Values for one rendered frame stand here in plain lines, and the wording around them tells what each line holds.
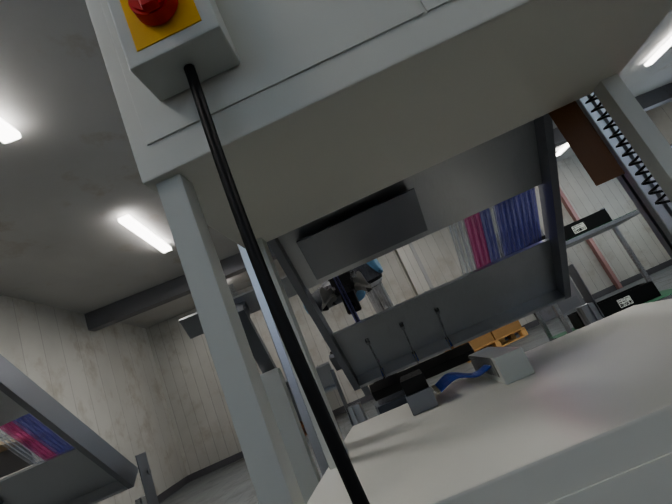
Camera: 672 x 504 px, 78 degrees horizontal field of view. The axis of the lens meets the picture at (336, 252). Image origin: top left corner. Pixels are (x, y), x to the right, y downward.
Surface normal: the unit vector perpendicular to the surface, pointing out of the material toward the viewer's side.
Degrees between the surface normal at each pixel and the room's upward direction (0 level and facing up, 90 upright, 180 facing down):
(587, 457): 90
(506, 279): 137
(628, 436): 90
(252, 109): 90
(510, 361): 90
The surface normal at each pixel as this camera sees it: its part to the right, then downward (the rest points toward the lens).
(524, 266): 0.18, 0.49
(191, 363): 0.00, -0.29
